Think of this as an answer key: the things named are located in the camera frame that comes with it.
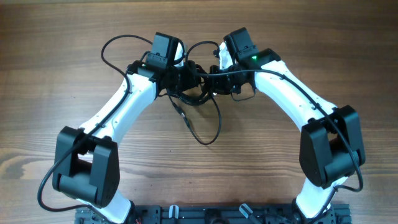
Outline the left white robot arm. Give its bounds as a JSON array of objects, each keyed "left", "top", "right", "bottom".
[{"left": 37, "top": 32, "right": 198, "bottom": 223}]

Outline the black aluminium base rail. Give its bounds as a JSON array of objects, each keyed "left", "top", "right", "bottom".
[{"left": 74, "top": 203, "right": 352, "bottom": 224}]

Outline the black usb cable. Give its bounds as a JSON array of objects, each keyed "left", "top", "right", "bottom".
[{"left": 158, "top": 83, "right": 223, "bottom": 146}]

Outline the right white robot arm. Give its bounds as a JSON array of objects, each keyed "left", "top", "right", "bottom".
[{"left": 208, "top": 27, "right": 366, "bottom": 223}]

